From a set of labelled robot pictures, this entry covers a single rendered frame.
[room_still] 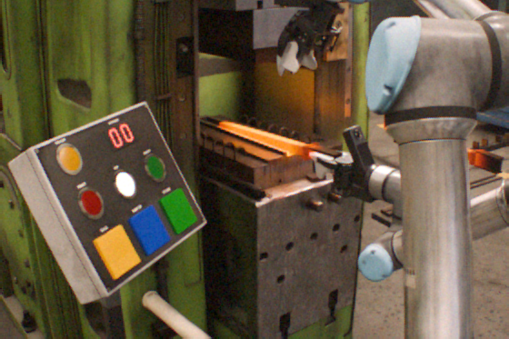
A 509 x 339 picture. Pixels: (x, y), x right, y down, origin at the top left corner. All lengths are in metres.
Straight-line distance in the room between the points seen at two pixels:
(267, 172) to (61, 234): 0.67
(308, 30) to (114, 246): 0.55
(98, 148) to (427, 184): 0.64
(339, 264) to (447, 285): 1.10
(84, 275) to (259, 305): 0.68
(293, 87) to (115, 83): 0.66
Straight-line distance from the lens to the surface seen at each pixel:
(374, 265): 1.21
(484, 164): 1.65
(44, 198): 1.03
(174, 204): 1.19
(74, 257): 1.03
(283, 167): 1.56
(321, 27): 1.20
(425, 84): 0.68
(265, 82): 1.97
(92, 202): 1.05
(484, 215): 1.11
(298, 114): 1.87
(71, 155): 1.06
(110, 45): 1.38
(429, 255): 0.69
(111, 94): 1.40
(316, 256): 1.68
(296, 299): 1.69
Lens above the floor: 1.49
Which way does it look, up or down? 18 degrees down
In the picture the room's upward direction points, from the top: straight up
